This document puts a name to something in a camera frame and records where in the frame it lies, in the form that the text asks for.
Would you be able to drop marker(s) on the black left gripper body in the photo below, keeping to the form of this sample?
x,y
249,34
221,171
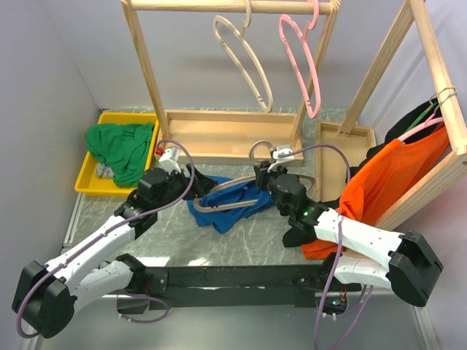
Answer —
x,y
176,186

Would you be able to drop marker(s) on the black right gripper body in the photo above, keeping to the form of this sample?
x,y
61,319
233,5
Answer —
x,y
268,181

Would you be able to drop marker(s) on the blue tank top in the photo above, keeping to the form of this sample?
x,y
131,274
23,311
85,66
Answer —
x,y
223,220

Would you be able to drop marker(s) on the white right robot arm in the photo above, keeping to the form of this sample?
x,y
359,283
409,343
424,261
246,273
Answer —
x,y
402,262

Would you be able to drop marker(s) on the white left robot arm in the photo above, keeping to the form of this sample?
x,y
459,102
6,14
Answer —
x,y
152,187

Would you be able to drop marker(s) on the green hanger on right rack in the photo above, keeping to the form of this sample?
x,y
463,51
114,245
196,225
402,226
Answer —
x,y
428,114

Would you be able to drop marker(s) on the pink hanger on right rack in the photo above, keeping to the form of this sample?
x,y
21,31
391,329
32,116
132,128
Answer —
x,y
420,127

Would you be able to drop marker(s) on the black hanging garment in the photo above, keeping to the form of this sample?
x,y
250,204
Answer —
x,y
294,237

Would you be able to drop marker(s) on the green garment in tray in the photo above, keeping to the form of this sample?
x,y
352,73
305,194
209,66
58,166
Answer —
x,y
123,147

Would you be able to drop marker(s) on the wooden clothes rack right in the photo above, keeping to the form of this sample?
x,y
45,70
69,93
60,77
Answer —
x,y
354,140

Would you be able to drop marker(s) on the grey cloth in tray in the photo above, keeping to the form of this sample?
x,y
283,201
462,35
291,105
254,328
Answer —
x,y
103,171

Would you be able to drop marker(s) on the yellow plastic tray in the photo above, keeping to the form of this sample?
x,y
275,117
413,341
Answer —
x,y
87,181

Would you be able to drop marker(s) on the orange hanging garment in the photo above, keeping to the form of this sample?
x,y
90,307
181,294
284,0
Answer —
x,y
389,174

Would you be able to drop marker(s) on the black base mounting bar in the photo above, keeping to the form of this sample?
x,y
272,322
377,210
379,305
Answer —
x,y
205,286

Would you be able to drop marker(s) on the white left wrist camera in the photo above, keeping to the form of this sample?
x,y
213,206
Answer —
x,y
167,159

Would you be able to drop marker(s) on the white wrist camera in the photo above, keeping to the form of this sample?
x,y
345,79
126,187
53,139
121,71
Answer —
x,y
167,159
281,156

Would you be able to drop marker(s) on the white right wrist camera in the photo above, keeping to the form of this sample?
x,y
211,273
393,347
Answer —
x,y
281,156

